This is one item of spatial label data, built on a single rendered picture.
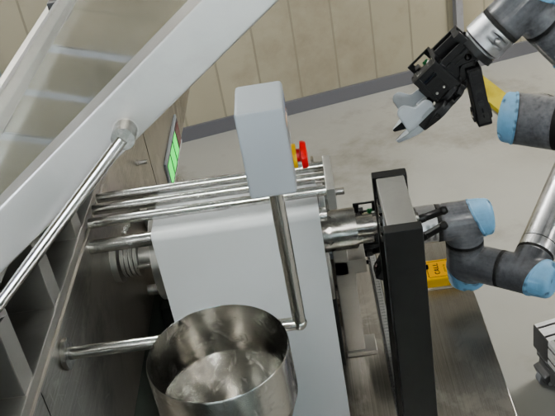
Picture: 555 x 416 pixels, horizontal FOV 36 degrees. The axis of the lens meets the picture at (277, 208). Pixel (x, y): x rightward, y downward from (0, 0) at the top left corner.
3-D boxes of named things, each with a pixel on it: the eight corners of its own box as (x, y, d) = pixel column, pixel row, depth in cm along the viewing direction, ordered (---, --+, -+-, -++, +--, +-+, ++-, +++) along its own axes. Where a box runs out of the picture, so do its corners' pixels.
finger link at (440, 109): (413, 118, 150) (447, 81, 148) (419, 124, 151) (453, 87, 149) (419, 127, 146) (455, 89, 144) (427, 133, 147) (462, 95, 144)
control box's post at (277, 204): (306, 326, 101) (281, 182, 91) (292, 328, 102) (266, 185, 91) (305, 317, 103) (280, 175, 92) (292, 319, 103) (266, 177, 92)
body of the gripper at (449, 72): (404, 69, 150) (454, 19, 146) (437, 98, 153) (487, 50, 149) (410, 87, 144) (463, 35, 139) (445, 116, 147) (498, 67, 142)
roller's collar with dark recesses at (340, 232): (360, 256, 130) (356, 221, 127) (321, 261, 130) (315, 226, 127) (356, 233, 135) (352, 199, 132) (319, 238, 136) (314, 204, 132)
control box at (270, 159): (313, 191, 88) (299, 105, 83) (250, 200, 89) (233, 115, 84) (309, 159, 94) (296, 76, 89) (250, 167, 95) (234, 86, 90)
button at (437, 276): (459, 284, 184) (459, 276, 183) (427, 289, 185) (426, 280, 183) (453, 265, 190) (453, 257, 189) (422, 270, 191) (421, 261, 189)
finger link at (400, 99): (375, 106, 155) (412, 74, 151) (398, 125, 157) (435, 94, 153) (375, 115, 153) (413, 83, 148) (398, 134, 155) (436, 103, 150)
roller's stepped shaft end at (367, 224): (397, 236, 130) (396, 219, 128) (358, 241, 130) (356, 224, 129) (395, 224, 133) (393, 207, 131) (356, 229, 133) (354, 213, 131)
